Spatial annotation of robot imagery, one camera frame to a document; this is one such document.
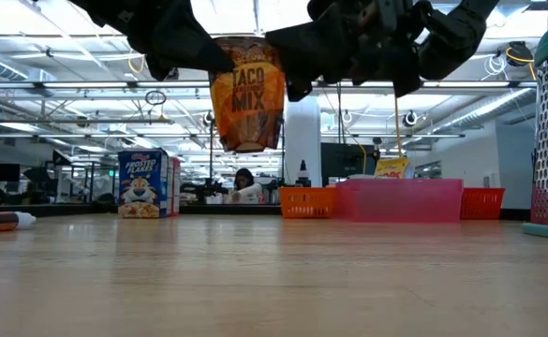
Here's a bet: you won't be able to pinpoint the person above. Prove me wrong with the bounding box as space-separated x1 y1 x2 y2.
230 168 265 205

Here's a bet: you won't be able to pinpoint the black hanging cable reel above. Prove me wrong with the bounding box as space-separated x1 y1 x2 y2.
505 40 536 67

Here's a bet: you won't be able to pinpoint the long light strip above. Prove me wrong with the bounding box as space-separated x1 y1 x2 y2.
0 80 537 90

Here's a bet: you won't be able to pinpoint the black hanging cables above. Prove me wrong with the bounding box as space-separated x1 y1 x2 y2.
335 83 346 144

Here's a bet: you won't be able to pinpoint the dark bottle with black nozzle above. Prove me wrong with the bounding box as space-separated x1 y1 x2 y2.
295 158 312 189

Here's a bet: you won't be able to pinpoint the small orange dropper bottle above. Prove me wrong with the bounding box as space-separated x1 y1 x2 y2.
0 211 37 234

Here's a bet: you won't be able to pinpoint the black workstation frame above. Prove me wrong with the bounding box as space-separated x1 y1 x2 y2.
209 116 286 182

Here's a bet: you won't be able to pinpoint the yellow Corn Pops cereal box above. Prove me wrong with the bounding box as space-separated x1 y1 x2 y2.
374 156 410 180

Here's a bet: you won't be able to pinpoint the black hanging cable ring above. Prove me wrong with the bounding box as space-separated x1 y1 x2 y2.
144 90 168 107

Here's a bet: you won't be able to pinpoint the white building column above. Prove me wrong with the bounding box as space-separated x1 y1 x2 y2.
285 95 322 188

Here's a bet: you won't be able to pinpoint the red Froot Loops cereal box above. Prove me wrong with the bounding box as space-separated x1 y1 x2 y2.
172 156 183 217

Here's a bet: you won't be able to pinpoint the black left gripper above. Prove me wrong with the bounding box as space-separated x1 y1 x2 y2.
127 0 236 81

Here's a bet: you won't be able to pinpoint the orange plastic basket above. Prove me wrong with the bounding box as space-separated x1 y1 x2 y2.
280 186 339 220

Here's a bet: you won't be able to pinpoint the black aluminium table frame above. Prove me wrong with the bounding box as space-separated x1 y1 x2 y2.
0 201 533 222

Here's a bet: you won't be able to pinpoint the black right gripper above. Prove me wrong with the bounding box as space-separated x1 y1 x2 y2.
266 0 424 102

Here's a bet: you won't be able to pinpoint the pink plastic bin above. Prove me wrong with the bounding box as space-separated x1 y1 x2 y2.
334 177 465 224

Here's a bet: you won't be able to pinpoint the blue Frosted Flakes cereal box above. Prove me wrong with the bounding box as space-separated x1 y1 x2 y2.
117 148 175 220

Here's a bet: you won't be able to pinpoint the black monitor screen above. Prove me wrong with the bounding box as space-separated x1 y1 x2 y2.
320 142 381 187

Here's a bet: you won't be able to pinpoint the orange taco seasoning mix packet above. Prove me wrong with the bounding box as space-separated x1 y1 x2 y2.
209 36 288 154

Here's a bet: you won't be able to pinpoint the red plastic basket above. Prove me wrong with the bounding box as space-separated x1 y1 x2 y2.
460 187 507 221

